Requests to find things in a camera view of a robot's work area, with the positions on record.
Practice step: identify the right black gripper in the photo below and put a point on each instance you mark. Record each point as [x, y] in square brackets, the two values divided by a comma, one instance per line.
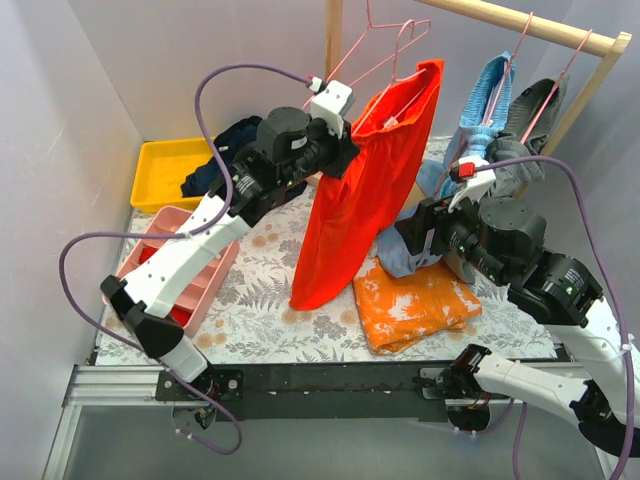
[417, 228]

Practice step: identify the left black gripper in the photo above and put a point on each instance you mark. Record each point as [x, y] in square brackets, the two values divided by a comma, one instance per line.
[343, 155]

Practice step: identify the bright orange-red shorts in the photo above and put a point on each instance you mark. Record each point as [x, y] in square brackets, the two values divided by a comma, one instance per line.
[348, 213]

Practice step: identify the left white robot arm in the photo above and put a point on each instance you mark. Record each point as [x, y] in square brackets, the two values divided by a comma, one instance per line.
[164, 339]

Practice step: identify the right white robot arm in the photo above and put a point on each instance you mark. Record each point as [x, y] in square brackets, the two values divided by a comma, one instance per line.
[560, 294]

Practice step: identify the grey shorts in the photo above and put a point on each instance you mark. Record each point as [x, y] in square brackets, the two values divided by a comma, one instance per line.
[506, 145]

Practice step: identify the light blue shorts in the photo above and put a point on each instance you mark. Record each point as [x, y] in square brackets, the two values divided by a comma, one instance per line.
[483, 118]

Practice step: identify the pink hanger holding grey shorts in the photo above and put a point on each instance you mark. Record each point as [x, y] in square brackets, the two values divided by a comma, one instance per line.
[540, 110]

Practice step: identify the yellow plastic tray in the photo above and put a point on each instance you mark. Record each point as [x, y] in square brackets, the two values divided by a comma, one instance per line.
[161, 170]

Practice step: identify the orange white patterned cloth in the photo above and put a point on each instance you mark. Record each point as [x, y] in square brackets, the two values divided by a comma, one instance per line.
[397, 313]

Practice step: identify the red sock in organizer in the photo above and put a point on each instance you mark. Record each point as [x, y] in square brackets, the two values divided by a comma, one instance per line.
[146, 254]

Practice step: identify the floral patterned table mat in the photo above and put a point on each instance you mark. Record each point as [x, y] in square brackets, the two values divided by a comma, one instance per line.
[250, 320]

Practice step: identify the pink compartment organizer box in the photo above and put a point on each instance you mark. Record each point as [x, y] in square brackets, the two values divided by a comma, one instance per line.
[200, 280]

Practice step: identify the red sock front compartment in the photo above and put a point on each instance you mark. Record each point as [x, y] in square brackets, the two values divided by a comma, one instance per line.
[185, 319]

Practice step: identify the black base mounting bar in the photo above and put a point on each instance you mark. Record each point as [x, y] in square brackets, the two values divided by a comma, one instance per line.
[357, 390]

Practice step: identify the wooden clothes rack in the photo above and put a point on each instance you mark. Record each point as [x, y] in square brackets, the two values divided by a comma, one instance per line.
[608, 49]

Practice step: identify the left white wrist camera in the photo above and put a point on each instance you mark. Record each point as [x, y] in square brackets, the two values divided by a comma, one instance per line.
[330, 102]

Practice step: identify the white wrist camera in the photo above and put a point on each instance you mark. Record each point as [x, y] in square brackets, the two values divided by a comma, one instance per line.
[330, 102]
[474, 177]

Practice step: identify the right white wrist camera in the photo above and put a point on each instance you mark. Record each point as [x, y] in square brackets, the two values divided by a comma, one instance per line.
[474, 177]

